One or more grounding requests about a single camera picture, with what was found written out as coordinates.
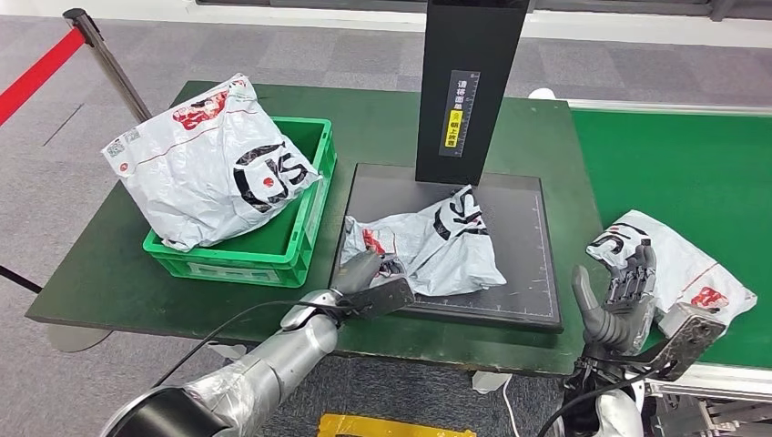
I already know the black camera cable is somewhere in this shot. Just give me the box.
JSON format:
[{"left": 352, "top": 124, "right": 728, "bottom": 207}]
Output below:
[
  {"left": 150, "top": 300, "right": 354, "bottom": 389},
  {"left": 535, "top": 364, "right": 667, "bottom": 437}
]

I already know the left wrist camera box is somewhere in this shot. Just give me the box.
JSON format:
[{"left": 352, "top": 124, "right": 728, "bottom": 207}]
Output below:
[{"left": 339, "top": 276, "right": 417, "bottom": 322}]

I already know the red barrier belt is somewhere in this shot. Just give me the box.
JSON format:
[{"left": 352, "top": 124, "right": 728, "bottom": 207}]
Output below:
[{"left": 0, "top": 26, "right": 86, "bottom": 127}]

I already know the black inbound scanner machine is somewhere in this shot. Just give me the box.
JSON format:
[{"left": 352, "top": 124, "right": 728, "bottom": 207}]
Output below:
[{"left": 325, "top": 0, "right": 565, "bottom": 334}]

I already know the steel stanchion post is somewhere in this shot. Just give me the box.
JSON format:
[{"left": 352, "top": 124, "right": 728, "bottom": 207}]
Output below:
[{"left": 62, "top": 6, "right": 153, "bottom": 124}]

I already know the yellow taped block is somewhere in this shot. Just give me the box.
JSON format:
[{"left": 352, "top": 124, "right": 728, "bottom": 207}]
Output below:
[{"left": 318, "top": 412, "right": 478, "bottom": 437}]

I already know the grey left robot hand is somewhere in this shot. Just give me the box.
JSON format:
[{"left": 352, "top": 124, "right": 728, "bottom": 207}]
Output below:
[{"left": 330, "top": 249, "right": 406, "bottom": 298}]

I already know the green conveyor belt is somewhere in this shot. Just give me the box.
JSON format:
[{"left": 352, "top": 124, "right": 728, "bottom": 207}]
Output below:
[{"left": 569, "top": 108, "right": 772, "bottom": 371}]

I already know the green plastic crate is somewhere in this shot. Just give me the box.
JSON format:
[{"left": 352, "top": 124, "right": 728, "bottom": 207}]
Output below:
[{"left": 142, "top": 116, "right": 338, "bottom": 290}]

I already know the black left camera cable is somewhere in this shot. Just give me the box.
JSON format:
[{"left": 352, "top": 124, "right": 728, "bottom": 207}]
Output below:
[{"left": 150, "top": 300, "right": 354, "bottom": 389}]

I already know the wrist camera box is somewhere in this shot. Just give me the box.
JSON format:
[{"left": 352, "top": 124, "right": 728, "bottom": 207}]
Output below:
[
  {"left": 646, "top": 301, "right": 728, "bottom": 383},
  {"left": 339, "top": 276, "right": 417, "bottom": 322}
]

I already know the pale round table foot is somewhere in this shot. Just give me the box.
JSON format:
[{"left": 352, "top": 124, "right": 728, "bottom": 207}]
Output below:
[{"left": 46, "top": 324, "right": 113, "bottom": 353}]

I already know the black right camera cable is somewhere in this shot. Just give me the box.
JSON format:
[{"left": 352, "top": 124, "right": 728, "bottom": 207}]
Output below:
[{"left": 535, "top": 364, "right": 667, "bottom": 437}]

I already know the thin white cable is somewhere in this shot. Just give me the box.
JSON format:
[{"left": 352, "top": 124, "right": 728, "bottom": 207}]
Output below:
[{"left": 502, "top": 376, "right": 521, "bottom": 437}]

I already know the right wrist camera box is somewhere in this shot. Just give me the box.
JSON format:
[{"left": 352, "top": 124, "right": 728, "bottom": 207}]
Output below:
[{"left": 646, "top": 301, "right": 728, "bottom": 383}]

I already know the white poly mailer parcel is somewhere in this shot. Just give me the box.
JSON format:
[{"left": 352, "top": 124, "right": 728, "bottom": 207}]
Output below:
[
  {"left": 585, "top": 208, "right": 758, "bottom": 340},
  {"left": 101, "top": 73, "right": 322, "bottom": 253},
  {"left": 340, "top": 184, "right": 508, "bottom": 299}
]

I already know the black barrier strap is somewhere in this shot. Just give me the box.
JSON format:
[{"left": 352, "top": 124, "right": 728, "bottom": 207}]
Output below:
[{"left": 0, "top": 264, "right": 44, "bottom": 295}]

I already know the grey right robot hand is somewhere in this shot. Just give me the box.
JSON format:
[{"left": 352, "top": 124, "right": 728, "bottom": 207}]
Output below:
[{"left": 570, "top": 243, "right": 660, "bottom": 358}]

